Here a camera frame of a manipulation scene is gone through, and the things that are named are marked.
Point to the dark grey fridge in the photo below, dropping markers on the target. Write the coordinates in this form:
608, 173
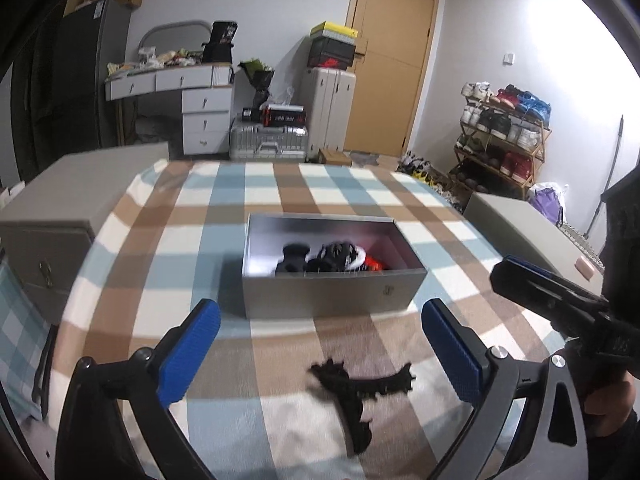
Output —
70, 80

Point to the pink small item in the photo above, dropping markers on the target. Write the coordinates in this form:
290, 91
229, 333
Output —
584, 266

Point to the shoes on floor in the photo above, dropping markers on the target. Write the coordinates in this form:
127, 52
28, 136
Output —
425, 170

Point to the yellow shoe box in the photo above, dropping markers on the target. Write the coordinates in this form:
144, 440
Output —
334, 31

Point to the black claw hair clip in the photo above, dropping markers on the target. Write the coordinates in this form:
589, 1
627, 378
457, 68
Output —
332, 254

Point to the grey cabinet with pink item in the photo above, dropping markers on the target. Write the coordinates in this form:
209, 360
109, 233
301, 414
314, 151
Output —
520, 235

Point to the red and black box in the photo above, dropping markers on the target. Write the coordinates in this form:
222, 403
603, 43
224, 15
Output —
282, 116

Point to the pile of snack packets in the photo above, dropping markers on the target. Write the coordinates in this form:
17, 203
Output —
150, 57

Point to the person's right hand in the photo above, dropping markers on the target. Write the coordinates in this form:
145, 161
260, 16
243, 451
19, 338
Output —
612, 405

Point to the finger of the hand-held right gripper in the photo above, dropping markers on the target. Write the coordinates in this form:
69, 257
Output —
540, 300
550, 277

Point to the black round hair accessory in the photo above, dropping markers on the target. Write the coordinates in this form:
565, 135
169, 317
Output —
295, 258

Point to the person's right forearm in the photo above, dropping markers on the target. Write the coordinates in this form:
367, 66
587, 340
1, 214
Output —
617, 455

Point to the silver suitcase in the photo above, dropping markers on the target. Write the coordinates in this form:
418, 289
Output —
267, 142

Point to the black shoe box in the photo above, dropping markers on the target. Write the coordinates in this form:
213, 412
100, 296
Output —
332, 53

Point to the shoe rack with shoes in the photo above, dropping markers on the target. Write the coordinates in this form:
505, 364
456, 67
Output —
500, 125

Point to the white light switch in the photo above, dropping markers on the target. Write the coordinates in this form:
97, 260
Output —
508, 58

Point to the purple bag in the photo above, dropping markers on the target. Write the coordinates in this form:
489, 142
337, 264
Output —
547, 202

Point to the wooden door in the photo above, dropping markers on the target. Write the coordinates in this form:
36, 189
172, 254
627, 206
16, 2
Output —
395, 55

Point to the small brown cardboard box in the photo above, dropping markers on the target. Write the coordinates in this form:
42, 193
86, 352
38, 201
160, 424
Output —
334, 156

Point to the white suitcase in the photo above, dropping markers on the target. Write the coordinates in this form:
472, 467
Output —
327, 105

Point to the blue plaid fabric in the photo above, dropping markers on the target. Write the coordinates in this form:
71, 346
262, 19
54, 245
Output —
20, 340

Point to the grey arched frame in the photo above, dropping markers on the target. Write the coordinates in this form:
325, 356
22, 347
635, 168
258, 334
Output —
172, 30

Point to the grey long stick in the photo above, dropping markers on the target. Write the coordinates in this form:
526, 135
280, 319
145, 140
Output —
607, 170

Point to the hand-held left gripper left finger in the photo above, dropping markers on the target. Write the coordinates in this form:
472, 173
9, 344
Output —
190, 350

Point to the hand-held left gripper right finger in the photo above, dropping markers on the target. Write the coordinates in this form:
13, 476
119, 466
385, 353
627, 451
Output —
450, 355

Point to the white desk with drawers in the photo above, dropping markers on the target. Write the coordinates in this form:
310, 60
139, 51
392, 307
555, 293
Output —
200, 105

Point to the wrapped flower bouquet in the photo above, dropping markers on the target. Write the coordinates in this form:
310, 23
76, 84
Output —
257, 80

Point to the black bag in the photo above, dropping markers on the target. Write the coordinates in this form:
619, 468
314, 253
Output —
220, 40

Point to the grey rectangular box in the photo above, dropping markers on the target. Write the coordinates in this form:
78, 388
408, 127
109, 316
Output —
325, 295

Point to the red round badge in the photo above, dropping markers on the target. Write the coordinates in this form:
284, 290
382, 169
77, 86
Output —
375, 263

